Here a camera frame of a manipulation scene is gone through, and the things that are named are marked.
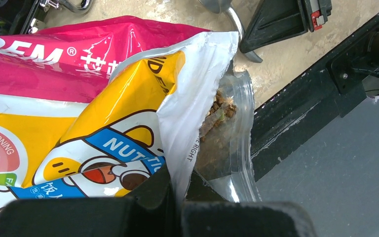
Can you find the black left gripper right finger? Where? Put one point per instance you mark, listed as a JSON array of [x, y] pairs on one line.
[[206, 214]]

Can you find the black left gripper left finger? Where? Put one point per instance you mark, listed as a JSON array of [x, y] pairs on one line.
[[141, 213]]

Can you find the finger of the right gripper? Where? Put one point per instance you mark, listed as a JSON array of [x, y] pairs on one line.
[[278, 20]]

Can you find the grey metal scoop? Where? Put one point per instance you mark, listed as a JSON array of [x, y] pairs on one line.
[[225, 7]]

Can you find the pet food bag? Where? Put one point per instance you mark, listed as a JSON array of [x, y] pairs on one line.
[[95, 109]]

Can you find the black poker chip case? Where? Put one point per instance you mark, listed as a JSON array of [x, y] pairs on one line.
[[27, 16]]

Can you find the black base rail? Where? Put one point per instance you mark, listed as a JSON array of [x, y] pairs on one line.
[[331, 88]]

